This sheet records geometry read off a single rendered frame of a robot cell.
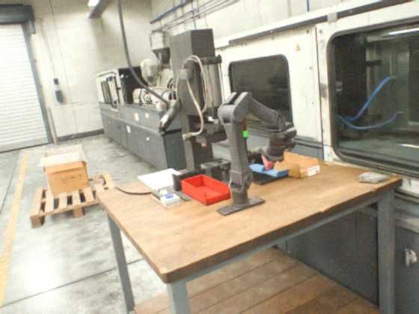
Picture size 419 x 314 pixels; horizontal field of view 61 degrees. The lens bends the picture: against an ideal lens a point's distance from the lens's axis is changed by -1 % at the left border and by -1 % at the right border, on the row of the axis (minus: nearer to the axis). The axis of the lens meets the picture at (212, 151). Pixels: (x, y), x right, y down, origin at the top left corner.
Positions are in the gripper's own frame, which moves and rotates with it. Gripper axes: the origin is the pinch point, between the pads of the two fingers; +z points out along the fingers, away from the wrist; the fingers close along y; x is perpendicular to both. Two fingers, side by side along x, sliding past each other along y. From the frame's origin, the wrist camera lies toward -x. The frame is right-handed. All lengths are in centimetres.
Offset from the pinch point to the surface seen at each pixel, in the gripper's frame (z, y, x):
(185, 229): 0, -18, 50
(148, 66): 166, 426, -106
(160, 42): 141, 460, -139
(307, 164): 4.4, -0.6, -25.7
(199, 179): 15.1, 17.1, 24.8
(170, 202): 11.0, 5.0, 45.7
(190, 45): -36, 58, 16
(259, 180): 6.7, -0.4, 3.1
